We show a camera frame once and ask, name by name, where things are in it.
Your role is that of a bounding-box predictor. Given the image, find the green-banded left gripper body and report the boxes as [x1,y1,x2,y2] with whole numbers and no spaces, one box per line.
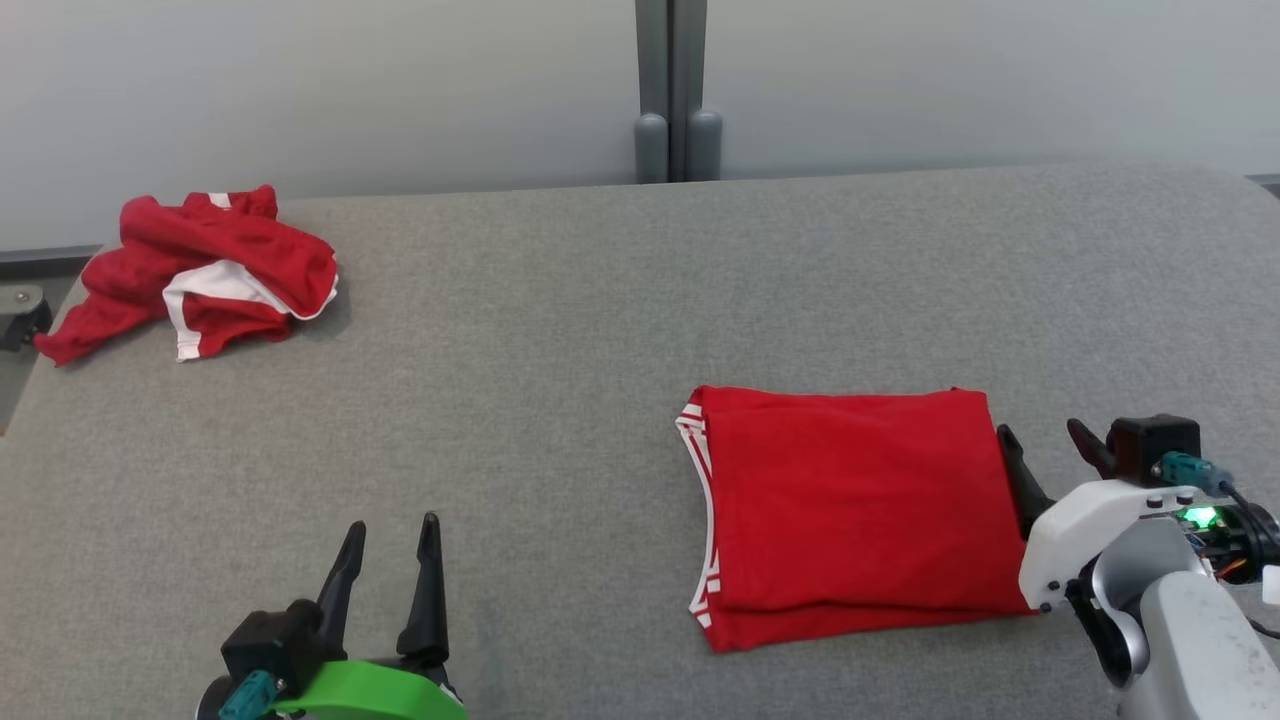
[270,650,470,720]

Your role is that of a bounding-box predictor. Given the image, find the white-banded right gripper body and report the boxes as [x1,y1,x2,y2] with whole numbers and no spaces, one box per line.
[1018,479,1280,614]

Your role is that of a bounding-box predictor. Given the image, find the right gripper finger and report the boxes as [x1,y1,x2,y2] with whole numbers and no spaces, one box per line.
[996,424,1057,542]
[1066,418,1115,481]

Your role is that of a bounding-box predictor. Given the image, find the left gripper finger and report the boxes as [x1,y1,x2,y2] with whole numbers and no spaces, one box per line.
[396,512,452,670]
[314,521,368,642]

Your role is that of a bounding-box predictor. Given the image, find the red jersey with white sleeves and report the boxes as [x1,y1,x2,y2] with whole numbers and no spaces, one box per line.
[675,385,1037,654]

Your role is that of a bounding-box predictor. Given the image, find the red shorts with white stripes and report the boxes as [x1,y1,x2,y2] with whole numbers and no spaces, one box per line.
[33,185,340,368]

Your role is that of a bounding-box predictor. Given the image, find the black caster wheel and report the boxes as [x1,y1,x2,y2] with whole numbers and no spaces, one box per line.
[0,284,54,354]

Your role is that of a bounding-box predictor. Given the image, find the left cable with teal plug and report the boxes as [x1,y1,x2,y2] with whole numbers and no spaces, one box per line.
[217,669,282,720]

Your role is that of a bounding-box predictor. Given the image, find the grey partition post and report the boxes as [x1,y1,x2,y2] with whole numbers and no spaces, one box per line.
[633,0,671,185]
[670,0,724,183]

